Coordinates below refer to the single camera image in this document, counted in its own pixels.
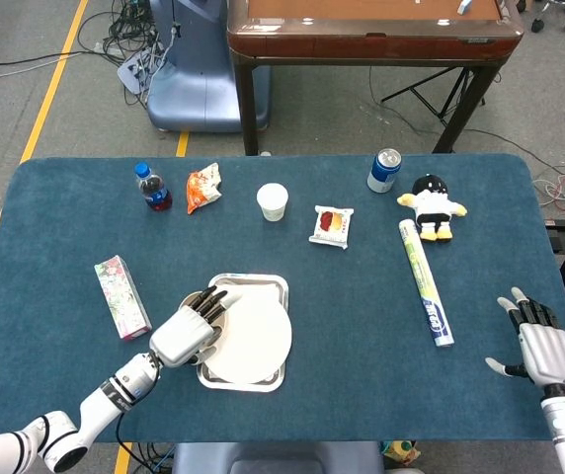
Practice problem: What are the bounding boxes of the blue robot torso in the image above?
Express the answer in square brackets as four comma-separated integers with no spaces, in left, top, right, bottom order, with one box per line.
[171,441,387,474]

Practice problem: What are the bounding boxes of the floral pink carton box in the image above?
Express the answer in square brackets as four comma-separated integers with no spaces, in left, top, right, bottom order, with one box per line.
[94,254,153,342]

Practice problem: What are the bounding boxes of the packaged pastry with red filling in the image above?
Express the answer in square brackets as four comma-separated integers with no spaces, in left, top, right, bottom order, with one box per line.
[308,204,356,251]

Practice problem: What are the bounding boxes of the yellow green toy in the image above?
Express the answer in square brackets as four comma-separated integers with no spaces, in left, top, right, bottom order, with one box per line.
[380,439,422,468]

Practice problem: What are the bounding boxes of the white round plate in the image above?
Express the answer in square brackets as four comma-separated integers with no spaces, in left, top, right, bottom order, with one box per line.
[201,290,293,385]

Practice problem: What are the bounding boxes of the metal rectangular tray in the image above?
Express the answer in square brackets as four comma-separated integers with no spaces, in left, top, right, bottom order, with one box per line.
[197,273,290,393]

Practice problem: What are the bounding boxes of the orange snack bag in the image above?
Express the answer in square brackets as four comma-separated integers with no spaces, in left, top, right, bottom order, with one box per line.
[186,161,223,216]

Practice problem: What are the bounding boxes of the white paper cup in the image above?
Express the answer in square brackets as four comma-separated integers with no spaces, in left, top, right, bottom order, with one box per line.
[256,183,289,223]

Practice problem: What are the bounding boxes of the tangled floor cables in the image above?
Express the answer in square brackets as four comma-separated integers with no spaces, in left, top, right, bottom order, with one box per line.
[75,0,175,108]

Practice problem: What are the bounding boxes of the black tripod stand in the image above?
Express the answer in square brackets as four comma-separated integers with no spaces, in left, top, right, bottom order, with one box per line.
[379,66,487,130]

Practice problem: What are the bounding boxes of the blue cap soda bottle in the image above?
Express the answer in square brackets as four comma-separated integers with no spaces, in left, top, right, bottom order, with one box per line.
[134,161,174,212]

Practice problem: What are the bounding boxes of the blue table cloth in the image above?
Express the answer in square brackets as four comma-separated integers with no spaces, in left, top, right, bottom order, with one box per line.
[0,153,565,444]

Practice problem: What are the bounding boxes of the black white plush toy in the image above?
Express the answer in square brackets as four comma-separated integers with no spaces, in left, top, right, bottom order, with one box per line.
[396,173,468,243]

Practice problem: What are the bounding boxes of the white power strip with plugs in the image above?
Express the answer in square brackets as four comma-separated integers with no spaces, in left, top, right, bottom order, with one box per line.
[116,48,161,96]

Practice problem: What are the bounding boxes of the brown wooden table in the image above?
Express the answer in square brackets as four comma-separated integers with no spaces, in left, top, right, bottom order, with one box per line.
[226,0,525,157]

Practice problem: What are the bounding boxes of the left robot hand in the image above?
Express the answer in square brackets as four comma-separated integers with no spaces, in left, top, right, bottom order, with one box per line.
[149,285,229,368]

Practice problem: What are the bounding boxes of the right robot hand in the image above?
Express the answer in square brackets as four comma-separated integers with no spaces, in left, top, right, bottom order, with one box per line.
[485,286,565,391]

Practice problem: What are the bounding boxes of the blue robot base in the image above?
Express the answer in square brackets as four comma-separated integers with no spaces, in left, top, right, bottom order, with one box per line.
[146,0,272,133]

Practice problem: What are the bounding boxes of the green white tube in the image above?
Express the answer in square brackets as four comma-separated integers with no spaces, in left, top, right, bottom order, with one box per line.
[398,219,455,349]

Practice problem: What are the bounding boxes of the blue soda can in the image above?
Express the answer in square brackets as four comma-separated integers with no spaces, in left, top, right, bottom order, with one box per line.
[366,148,403,195]

